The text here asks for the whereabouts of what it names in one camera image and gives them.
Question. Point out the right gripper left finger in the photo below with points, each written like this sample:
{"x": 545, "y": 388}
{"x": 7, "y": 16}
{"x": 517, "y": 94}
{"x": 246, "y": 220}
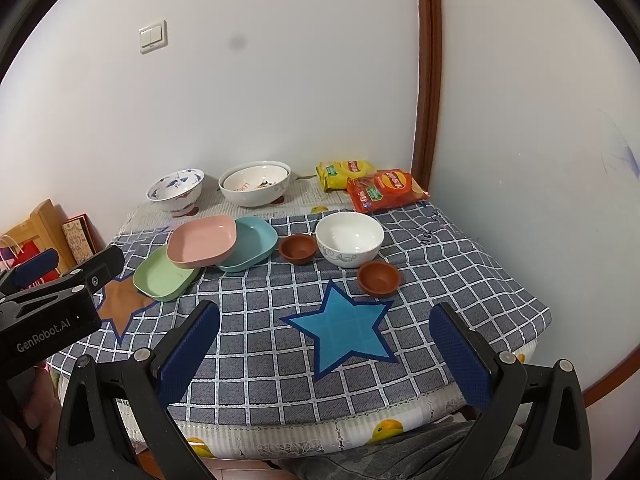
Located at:
{"x": 93, "y": 442}

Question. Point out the brown small bowl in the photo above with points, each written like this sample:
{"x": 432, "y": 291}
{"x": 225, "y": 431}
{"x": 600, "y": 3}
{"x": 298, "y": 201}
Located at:
{"x": 298, "y": 248}
{"x": 378, "y": 278}

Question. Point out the lemon rabbit print bowl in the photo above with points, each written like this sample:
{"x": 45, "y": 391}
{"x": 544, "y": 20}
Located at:
{"x": 254, "y": 178}

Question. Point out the grey checked star cloth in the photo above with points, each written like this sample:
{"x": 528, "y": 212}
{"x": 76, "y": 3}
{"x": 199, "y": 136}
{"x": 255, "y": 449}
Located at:
{"x": 260, "y": 371}

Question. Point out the red chips bag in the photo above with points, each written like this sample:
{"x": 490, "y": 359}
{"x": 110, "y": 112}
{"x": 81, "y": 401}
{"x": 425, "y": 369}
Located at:
{"x": 385, "y": 189}

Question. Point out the blue crane pattern bowl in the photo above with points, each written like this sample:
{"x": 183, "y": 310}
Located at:
{"x": 177, "y": 193}

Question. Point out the green square plate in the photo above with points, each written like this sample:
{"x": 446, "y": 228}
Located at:
{"x": 160, "y": 279}

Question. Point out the yellow chips bag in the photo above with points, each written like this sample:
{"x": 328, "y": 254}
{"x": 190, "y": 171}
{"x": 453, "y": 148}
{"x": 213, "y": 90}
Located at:
{"x": 333, "y": 176}

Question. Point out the wooden rack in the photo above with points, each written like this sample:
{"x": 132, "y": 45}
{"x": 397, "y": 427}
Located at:
{"x": 43, "y": 226}

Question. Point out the brown wooden door frame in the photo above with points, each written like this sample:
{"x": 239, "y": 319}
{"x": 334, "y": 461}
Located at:
{"x": 429, "y": 88}

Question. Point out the red paper bag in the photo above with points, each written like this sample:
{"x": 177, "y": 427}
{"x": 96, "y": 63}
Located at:
{"x": 26, "y": 252}

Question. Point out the pink square plate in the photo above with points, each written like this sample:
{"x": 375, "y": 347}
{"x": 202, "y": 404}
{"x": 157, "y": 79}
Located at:
{"x": 202, "y": 242}

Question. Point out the patterned red box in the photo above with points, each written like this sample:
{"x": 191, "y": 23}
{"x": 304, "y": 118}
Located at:
{"x": 82, "y": 237}

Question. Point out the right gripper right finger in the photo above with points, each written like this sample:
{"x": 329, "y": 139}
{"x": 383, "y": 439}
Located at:
{"x": 555, "y": 442}

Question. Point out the left human hand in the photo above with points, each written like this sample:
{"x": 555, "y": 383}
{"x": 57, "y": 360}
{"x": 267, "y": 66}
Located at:
{"x": 30, "y": 415}

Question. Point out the white lace table cover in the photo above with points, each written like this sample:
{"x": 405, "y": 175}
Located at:
{"x": 145, "y": 232}

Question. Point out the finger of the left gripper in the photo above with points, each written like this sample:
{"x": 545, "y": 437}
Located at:
{"x": 25, "y": 274}
{"x": 98, "y": 270}

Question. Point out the white wall switch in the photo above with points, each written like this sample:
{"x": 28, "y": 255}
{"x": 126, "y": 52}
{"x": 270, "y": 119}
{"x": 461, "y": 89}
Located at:
{"x": 153, "y": 37}

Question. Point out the large white ceramic bowl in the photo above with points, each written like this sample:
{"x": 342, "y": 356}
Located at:
{"x": 258, "y": 198}

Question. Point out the teal square plate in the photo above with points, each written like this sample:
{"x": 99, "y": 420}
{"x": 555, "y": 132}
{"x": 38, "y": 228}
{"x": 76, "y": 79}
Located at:
{"x": 255, "y": 241}

